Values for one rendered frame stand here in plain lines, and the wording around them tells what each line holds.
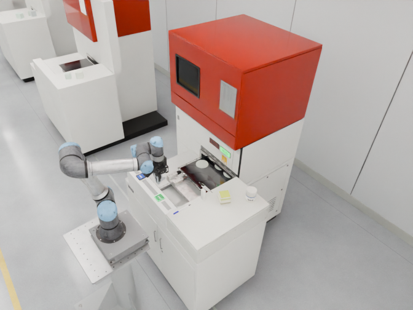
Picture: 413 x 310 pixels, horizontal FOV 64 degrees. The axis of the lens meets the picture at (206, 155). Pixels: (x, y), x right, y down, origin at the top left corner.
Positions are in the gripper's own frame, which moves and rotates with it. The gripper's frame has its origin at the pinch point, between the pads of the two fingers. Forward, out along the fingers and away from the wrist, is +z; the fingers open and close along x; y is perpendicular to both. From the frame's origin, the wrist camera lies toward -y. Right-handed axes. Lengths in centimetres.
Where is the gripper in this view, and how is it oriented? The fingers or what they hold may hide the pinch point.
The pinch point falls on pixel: (157, 182)
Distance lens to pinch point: 223.0
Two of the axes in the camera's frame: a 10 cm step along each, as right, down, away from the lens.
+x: -6.1, -5.2, 6.0
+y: 7.9, -3.7, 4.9
